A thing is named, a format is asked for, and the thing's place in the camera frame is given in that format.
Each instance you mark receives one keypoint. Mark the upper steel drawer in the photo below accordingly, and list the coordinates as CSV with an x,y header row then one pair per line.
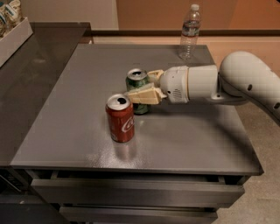
x,y
139,190

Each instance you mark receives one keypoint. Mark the clear plastic water bottle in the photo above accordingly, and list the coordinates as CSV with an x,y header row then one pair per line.
x,y
190,32

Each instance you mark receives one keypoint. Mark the red coke can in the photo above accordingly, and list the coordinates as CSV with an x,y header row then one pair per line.
x,y
120,118

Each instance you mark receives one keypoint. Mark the steel drawer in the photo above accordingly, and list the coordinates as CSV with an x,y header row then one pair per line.
x,y
115,215
139,190

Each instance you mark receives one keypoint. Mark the green soda can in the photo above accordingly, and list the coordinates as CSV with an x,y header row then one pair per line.
x,y
137,78

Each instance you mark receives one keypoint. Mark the white snack box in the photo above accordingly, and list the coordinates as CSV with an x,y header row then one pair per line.
x,y
10,43

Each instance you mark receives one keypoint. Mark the snack bags in box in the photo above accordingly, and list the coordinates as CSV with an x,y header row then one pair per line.
x,y
10,15

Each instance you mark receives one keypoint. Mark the lower steel drawer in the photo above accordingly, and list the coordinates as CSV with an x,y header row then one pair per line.
x,y
115,215

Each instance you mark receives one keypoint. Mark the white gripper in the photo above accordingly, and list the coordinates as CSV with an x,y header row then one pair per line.
x,y
174,84

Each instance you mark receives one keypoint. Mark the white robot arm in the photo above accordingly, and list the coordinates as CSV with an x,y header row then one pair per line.
x,y
240,77

